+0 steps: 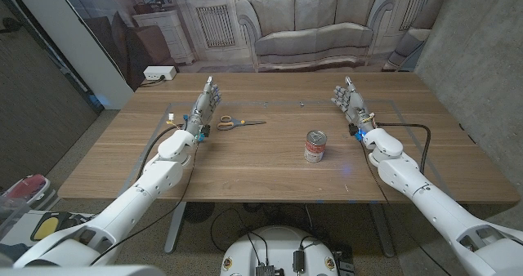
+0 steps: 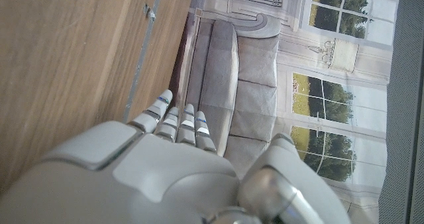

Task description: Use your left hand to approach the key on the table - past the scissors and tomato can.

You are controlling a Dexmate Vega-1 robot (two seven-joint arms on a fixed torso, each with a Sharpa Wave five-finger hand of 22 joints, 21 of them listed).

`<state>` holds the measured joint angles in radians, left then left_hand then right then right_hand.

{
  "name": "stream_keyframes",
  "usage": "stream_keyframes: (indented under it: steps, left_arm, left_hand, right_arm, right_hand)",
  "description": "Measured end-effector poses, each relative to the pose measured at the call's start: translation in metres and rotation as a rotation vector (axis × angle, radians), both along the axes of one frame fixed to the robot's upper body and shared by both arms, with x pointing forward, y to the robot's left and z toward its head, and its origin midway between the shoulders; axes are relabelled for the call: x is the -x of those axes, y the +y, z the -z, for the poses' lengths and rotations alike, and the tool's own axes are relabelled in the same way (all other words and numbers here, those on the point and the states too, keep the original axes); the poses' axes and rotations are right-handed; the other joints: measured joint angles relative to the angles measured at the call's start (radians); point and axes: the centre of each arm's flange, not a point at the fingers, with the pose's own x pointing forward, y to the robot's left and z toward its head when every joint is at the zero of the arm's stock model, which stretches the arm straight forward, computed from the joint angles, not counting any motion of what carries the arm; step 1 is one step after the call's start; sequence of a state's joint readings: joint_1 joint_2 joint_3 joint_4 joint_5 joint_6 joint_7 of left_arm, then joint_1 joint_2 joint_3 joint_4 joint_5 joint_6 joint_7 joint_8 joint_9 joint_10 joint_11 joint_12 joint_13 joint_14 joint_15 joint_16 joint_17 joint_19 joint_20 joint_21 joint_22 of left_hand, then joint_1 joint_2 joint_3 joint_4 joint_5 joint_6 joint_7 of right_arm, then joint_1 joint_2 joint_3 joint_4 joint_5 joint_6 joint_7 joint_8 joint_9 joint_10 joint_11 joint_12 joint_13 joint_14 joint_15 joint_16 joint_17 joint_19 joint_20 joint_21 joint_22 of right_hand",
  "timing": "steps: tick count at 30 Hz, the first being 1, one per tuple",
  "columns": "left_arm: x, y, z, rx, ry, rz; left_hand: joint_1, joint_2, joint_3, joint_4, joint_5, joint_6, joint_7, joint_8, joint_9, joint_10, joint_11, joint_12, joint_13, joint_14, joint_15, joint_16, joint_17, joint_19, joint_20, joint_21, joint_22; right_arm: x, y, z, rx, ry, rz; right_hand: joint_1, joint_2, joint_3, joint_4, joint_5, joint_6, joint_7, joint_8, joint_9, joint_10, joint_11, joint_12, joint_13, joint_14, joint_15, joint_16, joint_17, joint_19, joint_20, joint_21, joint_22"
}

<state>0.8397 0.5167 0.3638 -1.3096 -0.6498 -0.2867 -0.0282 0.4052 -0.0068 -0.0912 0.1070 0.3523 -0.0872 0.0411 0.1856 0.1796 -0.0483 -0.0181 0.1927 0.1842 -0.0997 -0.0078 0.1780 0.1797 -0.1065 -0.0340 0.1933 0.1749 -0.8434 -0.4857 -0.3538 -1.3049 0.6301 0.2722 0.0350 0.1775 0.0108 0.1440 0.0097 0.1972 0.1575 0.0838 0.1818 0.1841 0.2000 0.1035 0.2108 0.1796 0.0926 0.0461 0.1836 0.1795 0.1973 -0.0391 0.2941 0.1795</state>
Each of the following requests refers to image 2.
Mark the printed living room backdrop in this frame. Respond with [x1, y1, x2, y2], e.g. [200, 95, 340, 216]
[168, 0, 402, 224]

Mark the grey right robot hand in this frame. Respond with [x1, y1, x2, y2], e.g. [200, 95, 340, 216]
[0, 89, 352, 224]

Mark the small metal piece on tape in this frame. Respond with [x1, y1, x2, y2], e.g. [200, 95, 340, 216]
[142, 3, 157, 23]

